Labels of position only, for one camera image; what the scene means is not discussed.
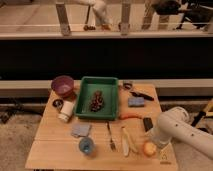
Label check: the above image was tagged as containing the blue sponge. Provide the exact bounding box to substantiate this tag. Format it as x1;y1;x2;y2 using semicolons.
128;97;145;107

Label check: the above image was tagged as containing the wooden folding table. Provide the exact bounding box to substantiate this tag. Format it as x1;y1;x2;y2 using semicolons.
24;82;179;171

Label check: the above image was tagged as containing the dark tape roll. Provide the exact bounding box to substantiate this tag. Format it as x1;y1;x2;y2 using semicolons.
123;82;133;90

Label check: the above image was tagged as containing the blue plastic cup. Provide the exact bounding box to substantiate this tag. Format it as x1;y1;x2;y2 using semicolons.
79;137;94;155

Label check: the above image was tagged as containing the purple bowl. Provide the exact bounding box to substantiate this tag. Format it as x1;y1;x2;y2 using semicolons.
51;75;74;98

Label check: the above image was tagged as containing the orange carrot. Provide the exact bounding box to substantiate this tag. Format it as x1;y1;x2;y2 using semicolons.
119;114;142;120

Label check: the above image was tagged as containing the grey folded cloth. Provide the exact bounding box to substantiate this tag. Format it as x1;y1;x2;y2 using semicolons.
71;123;91;137

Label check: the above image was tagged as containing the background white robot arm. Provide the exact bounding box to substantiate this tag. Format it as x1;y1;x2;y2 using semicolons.
76;0;110;30

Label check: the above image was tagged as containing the black remote control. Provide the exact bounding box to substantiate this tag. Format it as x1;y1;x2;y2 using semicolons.
143;117;153;132

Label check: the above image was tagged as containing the yellow red apple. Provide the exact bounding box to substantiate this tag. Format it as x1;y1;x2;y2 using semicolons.
143;142;157;157

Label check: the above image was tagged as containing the peeled banana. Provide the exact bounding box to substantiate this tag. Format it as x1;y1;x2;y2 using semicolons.
121;127;138;157

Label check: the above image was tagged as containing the dark grape bunch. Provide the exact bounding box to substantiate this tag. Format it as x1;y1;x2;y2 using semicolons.
89;91;104;112

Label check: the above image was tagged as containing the small black round lid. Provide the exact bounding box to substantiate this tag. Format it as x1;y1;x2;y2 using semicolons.
52;99;63;108

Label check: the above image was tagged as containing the white cylindrical cup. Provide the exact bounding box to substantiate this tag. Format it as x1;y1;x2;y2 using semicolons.
58;101;74;122

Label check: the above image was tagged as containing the green plastic tray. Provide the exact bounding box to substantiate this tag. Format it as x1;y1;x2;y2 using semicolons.
74;76;118;120

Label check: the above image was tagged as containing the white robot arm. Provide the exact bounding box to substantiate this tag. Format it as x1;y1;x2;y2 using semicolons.
148;107;213;160

